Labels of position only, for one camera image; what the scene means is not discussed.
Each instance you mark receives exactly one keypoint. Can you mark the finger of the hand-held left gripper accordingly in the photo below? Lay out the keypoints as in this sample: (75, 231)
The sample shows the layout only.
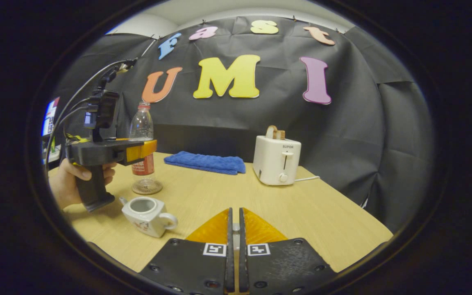
(144, 149)

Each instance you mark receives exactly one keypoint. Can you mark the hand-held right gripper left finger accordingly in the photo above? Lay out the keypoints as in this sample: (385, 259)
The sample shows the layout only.
(230, 262)

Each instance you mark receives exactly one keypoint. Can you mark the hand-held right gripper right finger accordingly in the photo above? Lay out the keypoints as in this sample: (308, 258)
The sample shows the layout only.
(243, 262)

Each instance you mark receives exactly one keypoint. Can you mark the clear plastic water bottle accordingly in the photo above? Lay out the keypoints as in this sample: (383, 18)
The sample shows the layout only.
(141, 127)

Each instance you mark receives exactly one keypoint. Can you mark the white teacup lid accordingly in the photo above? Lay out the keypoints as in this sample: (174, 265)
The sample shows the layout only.
(236, 233)

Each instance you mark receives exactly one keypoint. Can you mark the round brown coaster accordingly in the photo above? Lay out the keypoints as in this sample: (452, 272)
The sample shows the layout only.
(148, 188)

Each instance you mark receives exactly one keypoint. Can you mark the white ceramic teacup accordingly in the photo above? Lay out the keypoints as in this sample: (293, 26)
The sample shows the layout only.
(146, 219)

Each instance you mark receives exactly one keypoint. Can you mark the computer monitor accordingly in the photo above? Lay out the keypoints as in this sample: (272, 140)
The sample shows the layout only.
(51, 116)

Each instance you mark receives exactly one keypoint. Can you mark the blue folded towel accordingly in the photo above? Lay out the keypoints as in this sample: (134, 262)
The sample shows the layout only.
(205, 162)

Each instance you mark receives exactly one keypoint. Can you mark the white toaster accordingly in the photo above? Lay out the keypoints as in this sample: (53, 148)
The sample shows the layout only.
(275, 162)

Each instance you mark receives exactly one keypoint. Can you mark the toasted bread slice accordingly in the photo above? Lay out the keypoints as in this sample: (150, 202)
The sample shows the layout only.
(274, 133)

